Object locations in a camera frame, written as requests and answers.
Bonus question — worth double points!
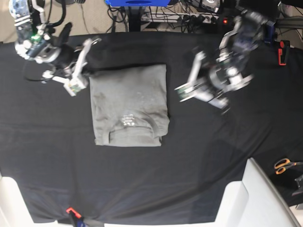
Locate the red black clamp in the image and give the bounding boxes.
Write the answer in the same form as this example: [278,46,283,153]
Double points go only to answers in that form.
[66,207,86,227]
[278,40,290,66]

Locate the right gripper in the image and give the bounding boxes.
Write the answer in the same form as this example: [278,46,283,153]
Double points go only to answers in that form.
[30,22,75,74]

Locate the black table cloth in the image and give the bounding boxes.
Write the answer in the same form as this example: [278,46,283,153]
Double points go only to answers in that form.
[0,32,303,225]

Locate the white base housing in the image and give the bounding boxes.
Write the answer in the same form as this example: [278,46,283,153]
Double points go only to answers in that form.
[214,158,300,227]
[0,176,34,227]

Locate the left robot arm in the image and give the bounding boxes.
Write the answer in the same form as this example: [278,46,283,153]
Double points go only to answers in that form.
[184,6,275,110]

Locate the grey T-shirt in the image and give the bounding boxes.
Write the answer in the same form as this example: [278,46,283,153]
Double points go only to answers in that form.
[89,64,170,147]

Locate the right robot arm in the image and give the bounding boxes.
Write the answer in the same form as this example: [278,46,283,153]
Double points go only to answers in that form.
[9,0,76,77]

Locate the red black clamp bottom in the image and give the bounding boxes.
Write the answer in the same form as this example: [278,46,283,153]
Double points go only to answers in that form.
[66,207,86,227]

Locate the blue plastic box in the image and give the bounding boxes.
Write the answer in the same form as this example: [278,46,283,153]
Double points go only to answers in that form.
[105,0,170,7]

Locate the white power strip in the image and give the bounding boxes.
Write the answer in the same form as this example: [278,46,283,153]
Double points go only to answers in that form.
[141,12,219,24]

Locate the red black clamp right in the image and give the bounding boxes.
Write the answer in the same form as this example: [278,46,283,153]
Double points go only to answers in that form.
[278,40,290,66]

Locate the blue clamp on frame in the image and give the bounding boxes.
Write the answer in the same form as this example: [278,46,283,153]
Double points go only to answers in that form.
[264,21,276,44]

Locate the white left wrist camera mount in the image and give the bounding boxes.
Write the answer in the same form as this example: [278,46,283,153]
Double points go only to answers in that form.
[175,51,206,102]

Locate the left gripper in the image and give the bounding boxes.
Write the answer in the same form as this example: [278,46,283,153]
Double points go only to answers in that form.
[198,66,254,112]

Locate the orange handled scissors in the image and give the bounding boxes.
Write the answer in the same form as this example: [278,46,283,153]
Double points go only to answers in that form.
[274,158,303,175]

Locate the black metal stand column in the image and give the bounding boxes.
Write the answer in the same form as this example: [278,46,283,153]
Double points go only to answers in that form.
[126,7,145,32]

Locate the small black metal bracket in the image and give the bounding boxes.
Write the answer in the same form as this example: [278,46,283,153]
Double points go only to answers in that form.
[292,175,303,196]

